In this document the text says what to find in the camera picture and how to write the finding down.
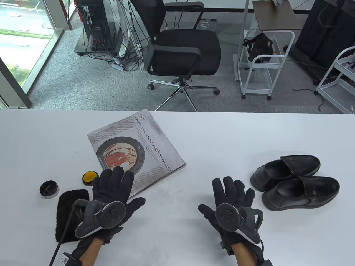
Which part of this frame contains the person's left hand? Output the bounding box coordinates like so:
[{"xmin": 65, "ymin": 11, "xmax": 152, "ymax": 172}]
[{"xmin": 93, "ymin": 166, "xmax": 146, "ymax": 245}]

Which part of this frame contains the person's right hand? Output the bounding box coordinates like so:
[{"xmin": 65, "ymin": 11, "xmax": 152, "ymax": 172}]
[{"xmin": 198, "ymin": 176, "xmax": 264, "ymax": 259}]

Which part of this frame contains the grey motion controller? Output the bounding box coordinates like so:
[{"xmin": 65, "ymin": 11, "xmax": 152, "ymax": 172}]
[
  {"xmin": 74, "ymin": 200, "xmax": 127, "ymax": 239},
  {"xmin": 215, "ymin": 203, "xmax": 264, "ymax": 245}
]

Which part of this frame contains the black fuzzy cloth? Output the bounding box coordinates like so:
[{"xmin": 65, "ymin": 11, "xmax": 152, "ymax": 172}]
[{"xmin": 55, "ymin": 189, "xmax": 90, "ymax": 244}]

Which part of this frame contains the printed newspaper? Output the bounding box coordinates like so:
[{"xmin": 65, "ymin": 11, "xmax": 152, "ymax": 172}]
[{"xmin": 87, "ymin": 109, "xmax": 187, "ymax": 198}]

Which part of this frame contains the round black shoe polish tin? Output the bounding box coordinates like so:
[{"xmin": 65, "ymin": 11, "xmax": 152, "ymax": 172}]
[{"xmin": 39, "ymin": 180, "xmax": 60, "ymax": 199}]

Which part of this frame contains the black leather loafer shoe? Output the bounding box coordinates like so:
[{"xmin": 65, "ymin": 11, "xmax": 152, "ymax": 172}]
[
  {"xmin": 262, "ymin": 177, "xmax": 340, "ymax": 211},
  {"xmin": 250, "ymin": 155, "xmax": 321, "ymax": 191}
]

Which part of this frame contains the person's right forearm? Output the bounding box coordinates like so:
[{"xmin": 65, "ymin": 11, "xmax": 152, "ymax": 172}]
[{"xmin": 232, "ymin": 244, "xmax": 257, "ymax": 266}]

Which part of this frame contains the person's left forearm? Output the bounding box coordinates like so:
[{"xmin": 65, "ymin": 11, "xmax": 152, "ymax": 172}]
[{"xmin": 73, "ymin": 237, "xmax": 105, "ymax": 266}]

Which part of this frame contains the white mesh rolling cart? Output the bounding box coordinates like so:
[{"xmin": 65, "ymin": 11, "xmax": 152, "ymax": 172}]
[{"xmin": 238, "ymin": 30, "xmax": 295, "ymax": 100}]

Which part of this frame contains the grey power strip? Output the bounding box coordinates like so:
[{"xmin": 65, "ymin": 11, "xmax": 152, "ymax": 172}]
[{"xmin": 111, "ymin": 57, "xmax": 125, "ymax": 71}]

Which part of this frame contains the white tiered rolling cart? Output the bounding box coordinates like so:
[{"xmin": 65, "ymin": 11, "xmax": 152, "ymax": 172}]
[{"xmin": 316, "ymin": 46, "xmax": 355, "ymax": 114}]

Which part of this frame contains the dark wheeled platform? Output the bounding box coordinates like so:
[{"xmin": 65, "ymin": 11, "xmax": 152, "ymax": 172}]
[{"xmin": 74, "ymin": 28, "xmax": 124, "ymax": 57}]

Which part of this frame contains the black bag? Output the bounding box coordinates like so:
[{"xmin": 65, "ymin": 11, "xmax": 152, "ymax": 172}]
[{"xmin": 243, "ymin": 33, "xmax": 274, "ymax": 63}]

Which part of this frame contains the black office chair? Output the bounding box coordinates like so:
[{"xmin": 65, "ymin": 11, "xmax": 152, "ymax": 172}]
[{"xmin": 130, "ymin": 0, "xmax": 222, "ymax": 112}]

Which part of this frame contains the black computer tower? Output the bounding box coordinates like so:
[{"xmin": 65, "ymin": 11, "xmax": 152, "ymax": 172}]
[{"xmin": 76, "ymin": 0, "xmax": 117, "ymax": 53}]

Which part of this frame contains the white metal pole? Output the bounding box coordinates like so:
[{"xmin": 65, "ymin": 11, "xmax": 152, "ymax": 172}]
[{"xmin": 234, "ymin": 0, "xmax": 250, "ymax": 82}]

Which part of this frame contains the brown top side table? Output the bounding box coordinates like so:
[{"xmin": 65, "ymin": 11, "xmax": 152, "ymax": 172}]
[{"xmin": 252, "ymin": 0, "xmax": 302, "ymax": 31}]

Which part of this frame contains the black cabinet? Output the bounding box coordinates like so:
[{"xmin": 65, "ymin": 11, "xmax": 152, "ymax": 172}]
[{"xmin": 283, "ymin": 0, "xmax": 355, "ymax": 85}]

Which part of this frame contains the black floor cable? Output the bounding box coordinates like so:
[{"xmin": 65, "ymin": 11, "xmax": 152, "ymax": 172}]
[{"xmin": 292, "ymin": 88, "xmax": 324, "ymax": 112}]

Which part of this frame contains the tangle of black cables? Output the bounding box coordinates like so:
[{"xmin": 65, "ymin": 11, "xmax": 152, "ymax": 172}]
[{"xmin": 83, "ymin": 28, "xmax": 147, "ymax": 72}]

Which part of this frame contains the white metal frame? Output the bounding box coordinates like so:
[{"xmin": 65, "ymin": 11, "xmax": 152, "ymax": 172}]
[{"xmin": 115, "ymin": 0, "xmax": 146, "ymax": 72}]

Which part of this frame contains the glass window with frame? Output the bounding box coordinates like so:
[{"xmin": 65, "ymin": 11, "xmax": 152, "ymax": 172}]
[{"xmin": 0, "ymin": 0, "xmax": 78, "ymax": 108}]

